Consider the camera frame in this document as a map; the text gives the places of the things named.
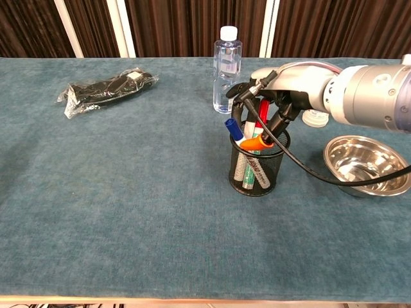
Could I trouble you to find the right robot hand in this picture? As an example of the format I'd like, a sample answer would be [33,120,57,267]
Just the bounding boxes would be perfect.
[225,61,335,151]

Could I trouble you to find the red marker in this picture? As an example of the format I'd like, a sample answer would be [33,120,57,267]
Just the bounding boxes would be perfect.
[246,98,271,189]

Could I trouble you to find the blue capped marker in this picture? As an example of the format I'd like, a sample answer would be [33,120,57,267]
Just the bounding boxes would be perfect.
[223,118,249,184]

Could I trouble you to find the black pen cup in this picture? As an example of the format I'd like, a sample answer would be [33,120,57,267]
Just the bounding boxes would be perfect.
[228,120,292,197]

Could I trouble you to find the small white jar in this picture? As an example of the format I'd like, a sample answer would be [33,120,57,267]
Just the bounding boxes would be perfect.
[301,108,330,128]

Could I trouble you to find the markers in cup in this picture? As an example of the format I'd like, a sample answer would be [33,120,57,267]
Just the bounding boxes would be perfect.
[241,120,263,189]

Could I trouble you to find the clear water bottle white cap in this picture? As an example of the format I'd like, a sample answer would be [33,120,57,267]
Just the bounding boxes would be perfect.
[213,26,242,114]

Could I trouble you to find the stainless steel bowl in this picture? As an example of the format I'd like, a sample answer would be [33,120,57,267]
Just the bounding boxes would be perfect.
[323,135,411,198]

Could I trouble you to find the dark brown pleated curtain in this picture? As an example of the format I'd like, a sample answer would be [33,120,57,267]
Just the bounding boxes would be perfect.
[0,0,411,59]

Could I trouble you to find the black item in plastic bag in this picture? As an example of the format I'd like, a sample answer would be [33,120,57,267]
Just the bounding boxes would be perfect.
[57,67,160,119]

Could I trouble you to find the blue velvet table cloth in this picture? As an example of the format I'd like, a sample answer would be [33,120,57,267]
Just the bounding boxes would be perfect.
[0,56,411,303]

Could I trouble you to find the white frame post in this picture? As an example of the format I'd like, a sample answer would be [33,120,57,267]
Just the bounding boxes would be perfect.
[259,0,281,58]
[105,0,137,58]
[53,0,85,58]

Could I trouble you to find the black hand sensor cable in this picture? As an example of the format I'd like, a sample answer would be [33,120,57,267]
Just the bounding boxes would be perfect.
[239,78,411,188]

